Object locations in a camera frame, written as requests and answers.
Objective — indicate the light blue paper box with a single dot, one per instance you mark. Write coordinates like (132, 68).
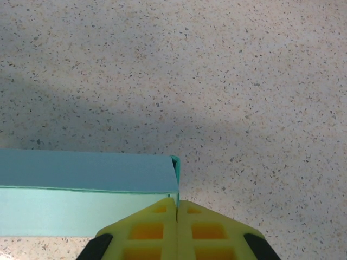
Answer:
(81, 195)

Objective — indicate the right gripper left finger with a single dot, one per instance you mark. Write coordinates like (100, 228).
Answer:
(168, 238)

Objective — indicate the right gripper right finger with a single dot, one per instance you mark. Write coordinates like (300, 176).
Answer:
(187, 238)

